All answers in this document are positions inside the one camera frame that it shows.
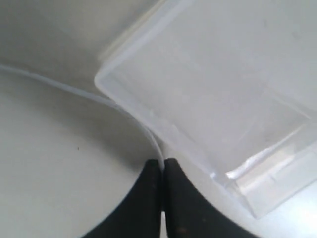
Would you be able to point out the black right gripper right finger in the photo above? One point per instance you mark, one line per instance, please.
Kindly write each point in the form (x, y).
(188, 214)

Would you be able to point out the clear plastic open case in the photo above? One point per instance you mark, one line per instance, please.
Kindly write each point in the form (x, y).
(230, 84)

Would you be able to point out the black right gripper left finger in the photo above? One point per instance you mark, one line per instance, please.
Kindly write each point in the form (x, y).
(139, 213)

